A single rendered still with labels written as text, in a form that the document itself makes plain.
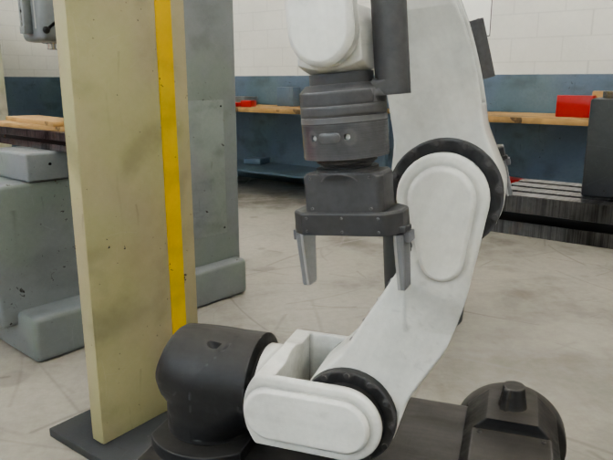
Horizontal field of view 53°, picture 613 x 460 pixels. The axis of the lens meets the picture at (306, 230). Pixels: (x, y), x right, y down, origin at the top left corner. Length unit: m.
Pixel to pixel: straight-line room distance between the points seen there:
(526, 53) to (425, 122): 5.03
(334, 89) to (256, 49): 6.79
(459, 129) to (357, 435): 0.43
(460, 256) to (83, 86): 1.33
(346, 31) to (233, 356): 0.56
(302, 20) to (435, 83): 0.25
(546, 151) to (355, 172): 5.17
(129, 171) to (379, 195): 1.41
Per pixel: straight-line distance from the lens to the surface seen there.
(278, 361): 0.95
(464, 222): 0.75
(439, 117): 0.79
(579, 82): 5.66
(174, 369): 1.00
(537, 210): 1.27
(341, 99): 0.59
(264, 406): 0.92
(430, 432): 1.12
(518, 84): 5.80
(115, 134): 1.91
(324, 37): 0.58
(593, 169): 1.31
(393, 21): 0.61
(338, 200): 0.62
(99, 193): 1.89
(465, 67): 0.78
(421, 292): 0.80
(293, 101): 6.61
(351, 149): 0.59
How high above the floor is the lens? 1.15
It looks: 14 degrees down
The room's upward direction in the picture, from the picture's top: straight up
